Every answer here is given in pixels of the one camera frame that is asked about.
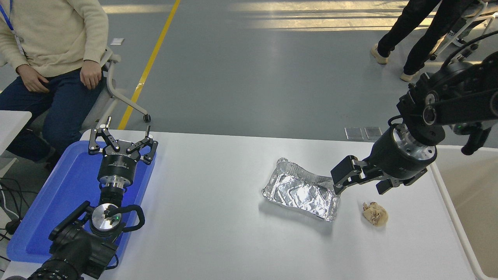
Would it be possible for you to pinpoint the person's right hand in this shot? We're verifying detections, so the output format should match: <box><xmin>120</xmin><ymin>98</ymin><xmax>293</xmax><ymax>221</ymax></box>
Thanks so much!
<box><xmin>16</xmin><ymin>64</ymin><xmax>50</xmax><ymax>93</ymax></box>

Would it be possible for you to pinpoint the black floor cable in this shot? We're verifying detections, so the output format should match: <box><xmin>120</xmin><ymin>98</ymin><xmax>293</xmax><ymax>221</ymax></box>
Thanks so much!
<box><xmin>0</xmin><ymin>178</ymin><xmax>30</xmax><ymax>222</ymax></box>

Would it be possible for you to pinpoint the blue lanyard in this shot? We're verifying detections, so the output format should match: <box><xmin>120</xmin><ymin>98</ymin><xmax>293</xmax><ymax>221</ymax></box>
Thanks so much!
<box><xmin>0</xmin><ymin>0</ymin><xmax>26</xmax><ymax>57</ymax></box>

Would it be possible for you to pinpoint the blue plastic tray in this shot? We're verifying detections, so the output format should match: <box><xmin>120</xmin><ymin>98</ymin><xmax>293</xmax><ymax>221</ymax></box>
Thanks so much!
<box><xmin>7</xmin><ymin>140</ymin><xmax>157</xmax><ymax>270</ymax></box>

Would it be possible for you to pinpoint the large pale bin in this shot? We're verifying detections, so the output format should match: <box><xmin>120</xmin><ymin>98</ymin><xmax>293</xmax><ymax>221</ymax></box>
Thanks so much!
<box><xmin>430</xmin><ymin>145</ymin><xmax>498</xmax><ymax>280</ymax></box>

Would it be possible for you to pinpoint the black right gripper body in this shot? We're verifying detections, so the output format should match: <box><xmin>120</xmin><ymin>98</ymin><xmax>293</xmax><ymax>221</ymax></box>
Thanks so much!
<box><xmin>365</xmin><ymin>128</ymin><xmax>429</xmax><ymax>186</ymax></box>

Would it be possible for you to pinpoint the person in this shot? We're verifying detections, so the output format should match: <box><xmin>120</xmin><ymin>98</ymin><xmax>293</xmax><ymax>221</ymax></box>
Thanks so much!
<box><xmin>370</xmin><ymin>0</ymin><xmax>479</xmax><ymax>82</ymax></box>
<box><xmin>0</xmin><ymin>0</ymin><xmax>109</xmax><ymax>164</ymax></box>
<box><xmin>445</xmin><ymin>19</ymin><xmax>483</xmax><ymax>49</ymax></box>

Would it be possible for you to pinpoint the grey office chair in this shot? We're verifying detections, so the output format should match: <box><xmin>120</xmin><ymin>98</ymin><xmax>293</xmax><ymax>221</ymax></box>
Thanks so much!
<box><xmin>27</xmin><ymin>45</ymin><xmax>152</xmax><ymax>135</ymax></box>

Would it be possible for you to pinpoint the small white side table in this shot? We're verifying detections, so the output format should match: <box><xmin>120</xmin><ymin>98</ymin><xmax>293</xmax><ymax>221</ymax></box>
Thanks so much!
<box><xmin>0</xmin><ymin>110</ymin><xmax>32</xmax><ymax>156</ymax></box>

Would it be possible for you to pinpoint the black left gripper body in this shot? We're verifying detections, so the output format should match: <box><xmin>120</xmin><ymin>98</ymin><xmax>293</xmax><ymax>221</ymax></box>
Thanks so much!
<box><xmin>97</xmin><ymin>139</ymin><xmax>146</xmax><ymax>183</ymax></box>

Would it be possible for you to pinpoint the white wheeled chair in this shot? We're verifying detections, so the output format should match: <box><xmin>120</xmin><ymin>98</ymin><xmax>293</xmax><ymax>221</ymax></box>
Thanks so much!
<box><xmin>430</xmin><ymin>0</ymin><xmax>498</xmax><ymax>61</ymax></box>

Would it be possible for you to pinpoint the person's left hand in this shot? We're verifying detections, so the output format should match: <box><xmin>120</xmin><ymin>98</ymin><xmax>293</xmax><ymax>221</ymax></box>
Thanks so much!
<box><xmin>80</xmin><ymin>59</ymin><xmax>103</xmax><ymax>90</ymax></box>

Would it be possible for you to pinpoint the foil tray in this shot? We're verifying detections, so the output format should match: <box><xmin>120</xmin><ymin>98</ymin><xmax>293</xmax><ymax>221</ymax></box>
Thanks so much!
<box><xmin>262</xmin><ymin>157</ymin><xmax>341</xmax><ymax>222</ymax></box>

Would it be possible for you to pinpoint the crumpled tan paper ball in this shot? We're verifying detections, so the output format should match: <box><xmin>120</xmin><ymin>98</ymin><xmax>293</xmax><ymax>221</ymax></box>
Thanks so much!
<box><xmin>362</xmin><ymin>201</ymin><xmax>389</xmax><ymax>227</ymax></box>

